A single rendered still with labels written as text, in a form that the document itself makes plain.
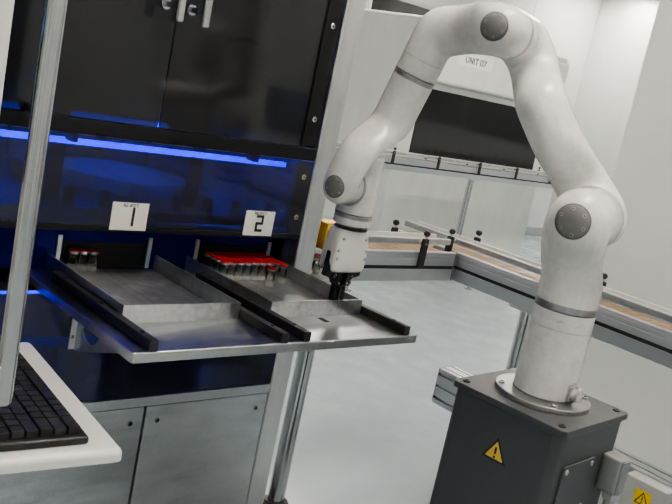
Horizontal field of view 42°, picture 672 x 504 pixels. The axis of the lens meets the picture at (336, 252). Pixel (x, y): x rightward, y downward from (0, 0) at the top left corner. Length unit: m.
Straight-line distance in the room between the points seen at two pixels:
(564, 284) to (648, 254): 1.44
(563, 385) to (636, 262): 1.44
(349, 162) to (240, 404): 0.74
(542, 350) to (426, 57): 0.63
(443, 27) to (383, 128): 0.23
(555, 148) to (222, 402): 1.02
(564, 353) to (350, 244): 0.52
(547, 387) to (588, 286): 0.21
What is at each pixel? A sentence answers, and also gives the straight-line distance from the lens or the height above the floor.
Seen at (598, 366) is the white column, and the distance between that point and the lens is 3.23.
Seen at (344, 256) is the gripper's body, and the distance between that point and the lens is 1.90.
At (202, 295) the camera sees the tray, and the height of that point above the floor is 0.89.
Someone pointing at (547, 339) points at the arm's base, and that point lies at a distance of 1.72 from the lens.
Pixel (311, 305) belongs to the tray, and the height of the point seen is 0.90.
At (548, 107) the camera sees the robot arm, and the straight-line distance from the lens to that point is 1.71.
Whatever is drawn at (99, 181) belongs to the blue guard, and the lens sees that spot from 1.83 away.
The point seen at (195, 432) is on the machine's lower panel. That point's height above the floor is 0.49.
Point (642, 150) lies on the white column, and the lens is 3.16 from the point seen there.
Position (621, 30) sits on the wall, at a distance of 11.03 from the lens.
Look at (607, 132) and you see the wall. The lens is 10.88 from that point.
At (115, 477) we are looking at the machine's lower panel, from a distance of 2.12.
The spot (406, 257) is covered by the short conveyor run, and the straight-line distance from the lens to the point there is 2.60.
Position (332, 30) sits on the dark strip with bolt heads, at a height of 1.49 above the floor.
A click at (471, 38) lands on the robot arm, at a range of 1.72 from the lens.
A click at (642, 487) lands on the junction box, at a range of 2.47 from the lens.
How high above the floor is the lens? 1.39
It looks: 11 degrees down
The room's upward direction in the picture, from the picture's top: 12 degrees clockwise
